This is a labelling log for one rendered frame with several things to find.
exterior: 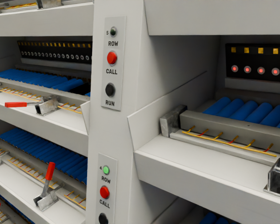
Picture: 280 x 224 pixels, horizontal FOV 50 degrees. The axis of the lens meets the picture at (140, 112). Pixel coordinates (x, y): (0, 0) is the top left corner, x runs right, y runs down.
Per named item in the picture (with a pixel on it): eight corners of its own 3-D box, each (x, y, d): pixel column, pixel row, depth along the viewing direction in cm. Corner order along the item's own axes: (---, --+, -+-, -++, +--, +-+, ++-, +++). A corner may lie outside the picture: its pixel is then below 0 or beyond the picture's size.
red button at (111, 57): (114, 64, 39) (114, 52, 39) (106, 63, 40) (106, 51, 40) (119, 64, 40) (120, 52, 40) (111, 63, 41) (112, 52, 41)
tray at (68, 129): (94, 160, 47) (81, 105, 43) (-36, 104, 87) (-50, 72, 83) (171, 111, 60) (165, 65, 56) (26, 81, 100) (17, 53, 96)
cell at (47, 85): (69, 84, 72) (45, 93, 68) (64, 83, 73) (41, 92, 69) (66, 76, 71) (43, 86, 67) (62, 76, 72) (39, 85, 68)
